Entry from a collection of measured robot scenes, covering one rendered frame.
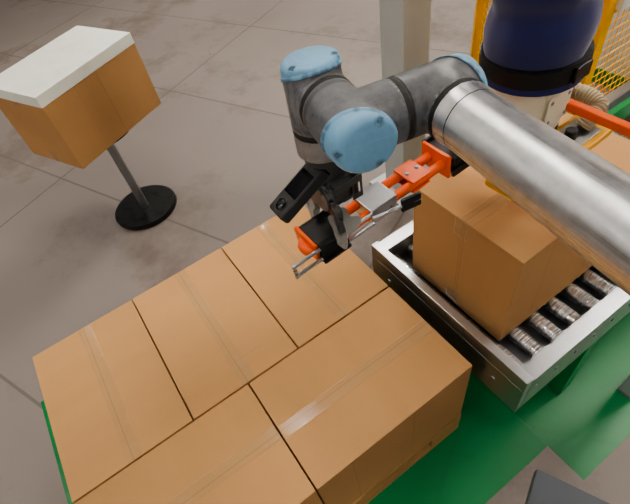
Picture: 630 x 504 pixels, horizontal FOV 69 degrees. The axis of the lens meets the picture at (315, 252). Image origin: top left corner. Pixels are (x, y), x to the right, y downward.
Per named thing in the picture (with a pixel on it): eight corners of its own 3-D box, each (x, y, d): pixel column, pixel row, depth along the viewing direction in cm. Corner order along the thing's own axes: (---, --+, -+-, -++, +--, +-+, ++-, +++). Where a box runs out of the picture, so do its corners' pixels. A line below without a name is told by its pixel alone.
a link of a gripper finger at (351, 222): (372, 240, 90) (358, 199, 86) (348, 256, 89) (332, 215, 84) (363, 236, 93) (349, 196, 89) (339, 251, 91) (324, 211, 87)
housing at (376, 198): (377, 194, 102) (376, 179, 99) (398, 209, 98) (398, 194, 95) (353, 210, 101) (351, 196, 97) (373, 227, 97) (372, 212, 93)
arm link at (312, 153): (312, 151, 72) (280, 125, 77) (317, 175, 75) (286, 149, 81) (358, 126, 74) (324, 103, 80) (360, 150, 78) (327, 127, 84)
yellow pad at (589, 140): (574, 119, 121) (579, 102, 117) (611, 135, 115) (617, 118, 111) (483, 185, 112) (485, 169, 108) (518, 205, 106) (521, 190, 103)
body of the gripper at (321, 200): (364, 198, 87) (360, 146, 78) (328, 220, 85) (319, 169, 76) (340, 178, 92) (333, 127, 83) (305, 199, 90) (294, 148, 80)
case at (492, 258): (523, 189, 187) (546, 102, 157) (617, 245, 163) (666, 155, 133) (411, 267, 170) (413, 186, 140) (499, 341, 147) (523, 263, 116)
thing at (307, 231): (329, 221, 99) (326, 205, 96) (351, 240, 95) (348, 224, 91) (298, 242, 97) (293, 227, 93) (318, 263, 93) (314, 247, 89)
